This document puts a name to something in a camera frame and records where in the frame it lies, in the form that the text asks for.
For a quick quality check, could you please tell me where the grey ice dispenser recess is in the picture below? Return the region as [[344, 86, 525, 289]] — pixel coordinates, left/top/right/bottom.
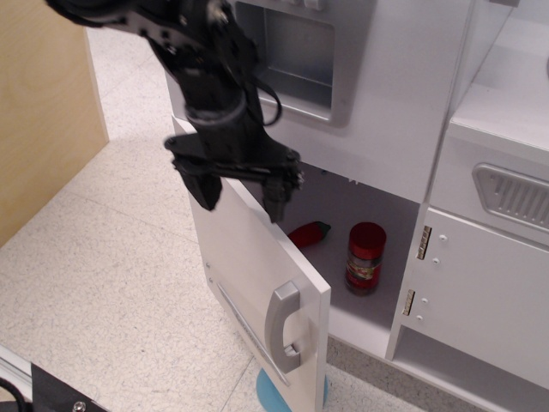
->
[[233, 0, 377, 130]]

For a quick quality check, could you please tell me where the blue plate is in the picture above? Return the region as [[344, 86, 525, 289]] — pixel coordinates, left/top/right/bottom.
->
[[256, 369, 329, 412]]

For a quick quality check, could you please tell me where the red toy chili pepper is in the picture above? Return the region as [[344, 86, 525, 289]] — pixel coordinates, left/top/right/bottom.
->
[[288, 221, 331, 249]]

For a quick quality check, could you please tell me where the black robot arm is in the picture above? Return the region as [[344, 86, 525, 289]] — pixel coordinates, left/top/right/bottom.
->
[[48, 1, 302, 223]]

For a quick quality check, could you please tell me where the white low fridge door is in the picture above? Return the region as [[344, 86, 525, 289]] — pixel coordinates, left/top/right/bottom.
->
[[190, 179, 331, 411]]

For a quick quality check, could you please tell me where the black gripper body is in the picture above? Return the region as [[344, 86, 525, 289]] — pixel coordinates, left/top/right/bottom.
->
[[165, 100, 303, 187]]

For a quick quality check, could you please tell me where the red spice jar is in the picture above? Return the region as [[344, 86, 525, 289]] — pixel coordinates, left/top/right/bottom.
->
[[345, 222, 387, 295]]

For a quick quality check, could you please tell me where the black mounting plate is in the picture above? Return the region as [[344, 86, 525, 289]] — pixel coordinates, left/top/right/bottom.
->
[[31, 364, 107, 412]]

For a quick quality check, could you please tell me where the black cable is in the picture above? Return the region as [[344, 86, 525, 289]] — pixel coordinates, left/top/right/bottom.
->
[[0, 377, 31, 412]]

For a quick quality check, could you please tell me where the white toy kitchen cabinet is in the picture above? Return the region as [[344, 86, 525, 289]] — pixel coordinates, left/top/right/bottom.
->
[[150, 0, 549, 412]]

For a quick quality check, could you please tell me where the wooden board panel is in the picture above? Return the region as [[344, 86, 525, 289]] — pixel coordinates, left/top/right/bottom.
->
[[1, 1, 108, 244]]

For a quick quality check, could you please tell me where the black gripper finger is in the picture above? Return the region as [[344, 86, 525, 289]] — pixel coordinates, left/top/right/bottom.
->
[[178, 165, 222, 211], [262, 176, 300, 223]]

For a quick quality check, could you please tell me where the white right cabinet door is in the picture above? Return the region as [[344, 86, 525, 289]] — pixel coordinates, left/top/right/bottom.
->
[[401, 209, 548, 387]]

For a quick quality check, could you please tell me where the aluminium rail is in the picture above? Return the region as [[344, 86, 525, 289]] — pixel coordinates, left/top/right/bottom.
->
[[0, 345, 33, 401]]

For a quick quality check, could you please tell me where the grey fridge door handle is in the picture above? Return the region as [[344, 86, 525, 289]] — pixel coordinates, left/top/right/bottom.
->
[[264, 282, 300, 373]]

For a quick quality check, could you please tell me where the grey oven vent panel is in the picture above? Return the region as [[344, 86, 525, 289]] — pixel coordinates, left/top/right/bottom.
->
[[472, 163, 548, 232]]

